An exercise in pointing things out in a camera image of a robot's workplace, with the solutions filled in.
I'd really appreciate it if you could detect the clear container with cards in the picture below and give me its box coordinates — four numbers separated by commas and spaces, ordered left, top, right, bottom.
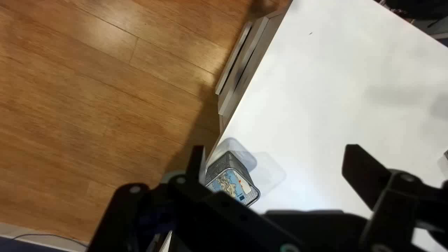
200, 137, 288, 207

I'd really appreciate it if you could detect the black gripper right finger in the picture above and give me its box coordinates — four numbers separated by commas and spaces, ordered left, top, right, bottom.
340, 143, 448, 252

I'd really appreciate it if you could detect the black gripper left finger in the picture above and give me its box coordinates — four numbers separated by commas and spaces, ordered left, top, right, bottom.
87, 144, 301, 252

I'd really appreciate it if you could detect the white desk drawer unit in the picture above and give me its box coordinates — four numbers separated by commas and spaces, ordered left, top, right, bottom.
214, 10, 285, 118

